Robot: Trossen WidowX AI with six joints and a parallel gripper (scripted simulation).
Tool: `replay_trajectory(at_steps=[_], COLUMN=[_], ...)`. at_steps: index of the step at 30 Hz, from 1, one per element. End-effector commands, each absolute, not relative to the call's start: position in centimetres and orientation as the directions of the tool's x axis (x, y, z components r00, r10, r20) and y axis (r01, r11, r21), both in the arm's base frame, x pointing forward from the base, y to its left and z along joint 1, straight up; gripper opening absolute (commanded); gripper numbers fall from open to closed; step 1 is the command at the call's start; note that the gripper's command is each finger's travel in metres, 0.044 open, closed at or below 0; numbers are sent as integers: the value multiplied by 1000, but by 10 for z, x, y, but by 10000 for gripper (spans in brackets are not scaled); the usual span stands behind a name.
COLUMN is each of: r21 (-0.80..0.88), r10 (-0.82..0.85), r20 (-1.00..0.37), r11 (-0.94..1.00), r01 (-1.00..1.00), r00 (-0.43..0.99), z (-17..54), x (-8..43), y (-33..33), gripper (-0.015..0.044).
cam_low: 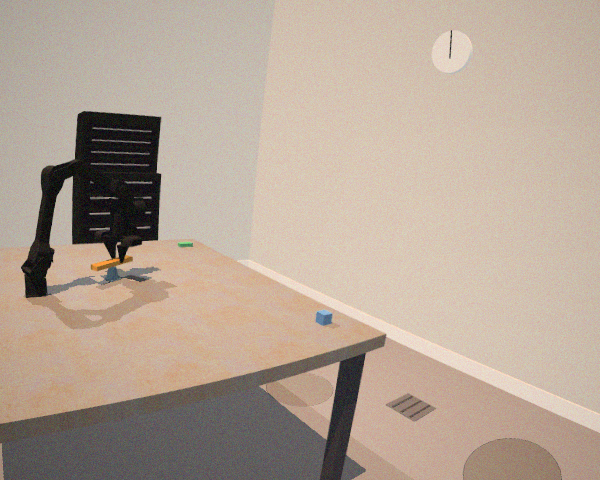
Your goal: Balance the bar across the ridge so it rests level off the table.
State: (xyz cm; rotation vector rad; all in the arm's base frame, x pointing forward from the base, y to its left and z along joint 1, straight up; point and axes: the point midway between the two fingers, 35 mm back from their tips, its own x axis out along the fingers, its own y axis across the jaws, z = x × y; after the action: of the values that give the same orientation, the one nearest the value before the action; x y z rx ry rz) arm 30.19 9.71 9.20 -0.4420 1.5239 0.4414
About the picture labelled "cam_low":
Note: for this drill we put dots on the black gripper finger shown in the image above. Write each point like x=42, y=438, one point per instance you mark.
x=111, y=247
x=122, y=252

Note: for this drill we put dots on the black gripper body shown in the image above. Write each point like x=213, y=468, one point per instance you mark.
x=117, y=232

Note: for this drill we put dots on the orange bar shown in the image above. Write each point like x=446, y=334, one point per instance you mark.
x=110, y=263

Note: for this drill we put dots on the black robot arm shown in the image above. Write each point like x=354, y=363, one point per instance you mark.
x=40, y=255

